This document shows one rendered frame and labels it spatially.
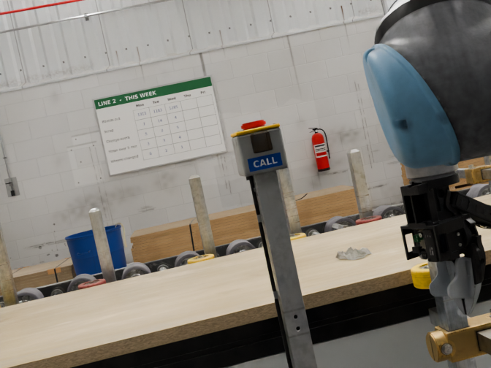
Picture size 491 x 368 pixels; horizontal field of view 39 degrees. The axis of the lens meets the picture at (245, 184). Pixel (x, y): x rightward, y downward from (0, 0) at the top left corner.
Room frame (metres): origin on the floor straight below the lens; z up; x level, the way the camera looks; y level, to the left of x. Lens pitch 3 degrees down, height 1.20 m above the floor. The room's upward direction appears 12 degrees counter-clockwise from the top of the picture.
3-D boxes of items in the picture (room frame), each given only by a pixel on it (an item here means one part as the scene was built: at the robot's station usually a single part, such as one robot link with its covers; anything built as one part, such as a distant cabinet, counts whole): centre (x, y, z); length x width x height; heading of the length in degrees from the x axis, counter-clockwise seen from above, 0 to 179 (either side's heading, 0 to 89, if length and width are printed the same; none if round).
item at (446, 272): (1.03, -0.26, 0.93); 0.06 x 0.03 x 0.09; 119
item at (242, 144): (1.10, -0.03, 1.18); 0.07 x 0.07 x 0.08; 8
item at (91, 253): (6.73, 1.53, 0.36); 0.59 x 0.57 x 0.73; 4
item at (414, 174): (1.01, -0.27, 1.12); 0.08 x 0.08 x 0.05
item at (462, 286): (1.00, -0.28, 0.93); 0.06 x 0.03 x 0.09; 119
